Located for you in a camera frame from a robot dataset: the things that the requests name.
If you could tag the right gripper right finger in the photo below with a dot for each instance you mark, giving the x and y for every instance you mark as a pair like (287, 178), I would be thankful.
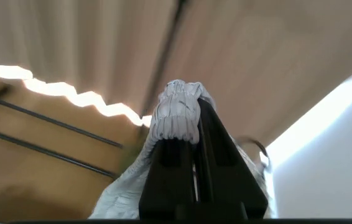
(225, 193)

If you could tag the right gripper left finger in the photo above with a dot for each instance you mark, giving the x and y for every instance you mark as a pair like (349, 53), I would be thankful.
(166, 193)

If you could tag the pale grey shorts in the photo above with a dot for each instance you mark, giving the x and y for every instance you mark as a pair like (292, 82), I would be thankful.
(176, 115)

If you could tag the black clothes rack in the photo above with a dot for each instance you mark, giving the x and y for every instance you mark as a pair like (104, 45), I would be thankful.
(54, 123)

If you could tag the beige curtain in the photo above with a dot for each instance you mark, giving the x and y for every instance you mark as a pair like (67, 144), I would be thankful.
(257, 62)

